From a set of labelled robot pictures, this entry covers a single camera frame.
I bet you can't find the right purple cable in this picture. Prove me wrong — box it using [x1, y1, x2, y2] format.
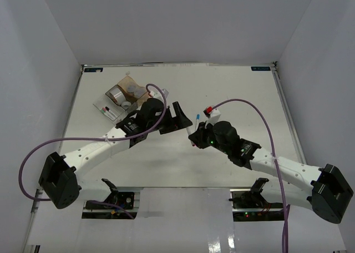
[210, 98, 291, 253]

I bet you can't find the purple cable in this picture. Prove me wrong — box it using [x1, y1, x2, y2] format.
[210, 98, 291, 253]
[18, 83, 168, 201]

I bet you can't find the green marker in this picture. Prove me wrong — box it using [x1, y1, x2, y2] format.
[101, 110, 114, 121]

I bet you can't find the large silver tape roll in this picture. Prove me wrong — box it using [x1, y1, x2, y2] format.
[109, 88, 126, 106]

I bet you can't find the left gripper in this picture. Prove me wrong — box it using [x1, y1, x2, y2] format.
[147, 102, 192, 134]

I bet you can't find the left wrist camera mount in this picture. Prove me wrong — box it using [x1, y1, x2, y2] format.
[149, 88, 169, 98]

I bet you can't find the grey plastic bin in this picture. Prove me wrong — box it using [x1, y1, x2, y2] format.
[105, 85, 138, 116]

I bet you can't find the base electronics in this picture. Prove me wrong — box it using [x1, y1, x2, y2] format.
[82, 179, 140, 220]
[229, 178, 284, 222]

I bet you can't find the small clear tape roll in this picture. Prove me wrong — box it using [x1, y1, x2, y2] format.
[121, 101, 131, 110]

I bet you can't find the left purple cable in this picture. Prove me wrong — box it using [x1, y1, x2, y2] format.
[18, 83, 168, 201]

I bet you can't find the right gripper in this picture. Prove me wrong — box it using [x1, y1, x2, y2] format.
[189, 120, 230, 155]

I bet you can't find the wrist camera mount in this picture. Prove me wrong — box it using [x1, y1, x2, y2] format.
[149, 88, 169, 98]
[203, 107, 221, 128]

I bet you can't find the black marker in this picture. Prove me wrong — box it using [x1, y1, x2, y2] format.
[105, 107, 117, 118]

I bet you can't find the blue marker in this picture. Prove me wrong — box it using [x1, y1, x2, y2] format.
[195, 114, 200, 131]

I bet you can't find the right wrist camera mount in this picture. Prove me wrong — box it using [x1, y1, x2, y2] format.
[203, 107, 221, 128]

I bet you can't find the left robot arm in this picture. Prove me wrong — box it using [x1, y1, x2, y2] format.
[39, 98, 192, 209]

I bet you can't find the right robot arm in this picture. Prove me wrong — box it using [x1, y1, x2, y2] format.
[189, 121, 353, 224]

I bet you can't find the right base electronics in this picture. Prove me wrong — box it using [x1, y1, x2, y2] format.
[229, 178, 284, 222]

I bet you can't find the left base electronics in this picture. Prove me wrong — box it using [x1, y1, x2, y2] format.
[82, 179, 140, 220]

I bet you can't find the clear plastic bin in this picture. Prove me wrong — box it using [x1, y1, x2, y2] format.
[93, 94, 127, 125]

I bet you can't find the amber plastic bin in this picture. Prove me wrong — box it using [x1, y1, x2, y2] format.
[117, 75, 150, 106]

